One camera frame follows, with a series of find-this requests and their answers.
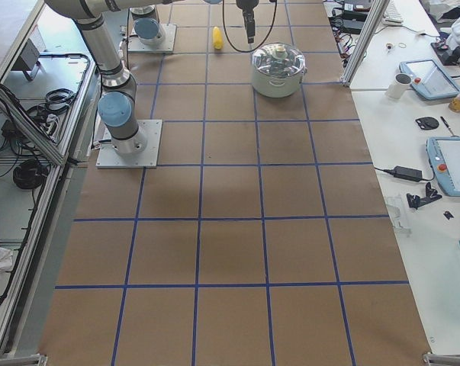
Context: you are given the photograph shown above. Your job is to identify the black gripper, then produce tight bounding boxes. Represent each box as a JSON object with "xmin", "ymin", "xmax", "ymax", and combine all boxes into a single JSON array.
[{"xmin": 236, "ymin": 0, "xmax": 259, "ymax": 43}]

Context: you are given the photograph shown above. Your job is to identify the yellow corn cob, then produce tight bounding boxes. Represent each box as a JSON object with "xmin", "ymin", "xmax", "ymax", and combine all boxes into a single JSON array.
[{"xmin": 212, "ymin": 26, "xmax": 224, "ymax": 50}]

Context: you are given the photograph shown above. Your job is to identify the glass pot lid with knob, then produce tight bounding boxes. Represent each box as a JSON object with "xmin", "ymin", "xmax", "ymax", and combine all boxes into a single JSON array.
[{"xmin": 252, "ymin": 43, "xmax": 306, "ymax": 78}]

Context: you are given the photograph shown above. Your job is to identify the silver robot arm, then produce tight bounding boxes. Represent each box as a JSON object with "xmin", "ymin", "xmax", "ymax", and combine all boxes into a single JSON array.
[
  {"xmin": 46, "ymin": 0, "xmax": 162, "ymax": 155},
  {"xmin": 127, "ymin": 5, "xmax": 177, "ymax": 53}
]

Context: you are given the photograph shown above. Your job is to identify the white metal cooking pot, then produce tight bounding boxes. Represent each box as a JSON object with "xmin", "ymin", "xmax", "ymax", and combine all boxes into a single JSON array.
[{"xmin": 251, "ymin": 57, "xmax": 307, "ymax": 98}]

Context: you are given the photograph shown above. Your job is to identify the white mug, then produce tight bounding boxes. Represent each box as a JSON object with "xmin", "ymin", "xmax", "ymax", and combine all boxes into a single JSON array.
[{"xmin": 385, "ymin": 72, "xmax": 412, "ymax": 100}]

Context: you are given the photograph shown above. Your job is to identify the blue teach pendant far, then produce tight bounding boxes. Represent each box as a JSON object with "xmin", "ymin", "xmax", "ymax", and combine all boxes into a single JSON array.
[{"xmin": 399, "ymin": 59, "xmax": 460, "ymax": 100}]

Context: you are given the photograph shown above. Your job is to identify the blue teach pendant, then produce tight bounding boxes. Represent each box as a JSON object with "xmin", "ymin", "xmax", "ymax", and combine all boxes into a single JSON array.
[
  {"xmin": 399, "ymin": 59, "xmax": 460, "ymax": 100},
  {"xmin": 426, "ymin": 137, "xmax": 460, "ymax": 197}
]

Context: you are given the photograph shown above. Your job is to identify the brown paper table cover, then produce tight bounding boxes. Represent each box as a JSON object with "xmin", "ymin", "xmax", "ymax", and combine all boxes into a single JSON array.
[{"xmin": 39, "ymin": 1, "xmax": 428, "ymax": 365}]

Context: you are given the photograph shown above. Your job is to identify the black pen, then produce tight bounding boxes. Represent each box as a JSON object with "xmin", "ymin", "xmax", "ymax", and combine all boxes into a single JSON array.
[{"xmin": 440, "ymin": 116, "xmax": 454, "ymax": 136}]

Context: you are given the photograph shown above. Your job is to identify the black power adapter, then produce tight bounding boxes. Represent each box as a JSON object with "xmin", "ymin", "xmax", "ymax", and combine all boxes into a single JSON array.
[{"xmin": 393, "ymin": 165, "xmax": 423, "ymax": 182}]

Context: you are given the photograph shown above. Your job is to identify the blue teach pendant near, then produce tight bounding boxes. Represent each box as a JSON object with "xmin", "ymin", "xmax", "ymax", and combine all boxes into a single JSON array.
[{"xmin": 426, "ymin": 137, "xmax": 460, "ymax": 197}]

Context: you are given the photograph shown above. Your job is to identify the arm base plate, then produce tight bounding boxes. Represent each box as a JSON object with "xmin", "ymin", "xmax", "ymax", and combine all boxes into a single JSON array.
[
  {"xmin": 96, "ymin": 120, "xmax": 162, "ymax": 169},
  {"xmin": 128, "ymin": 22, "xmax": 177, "ymax": 53}
]

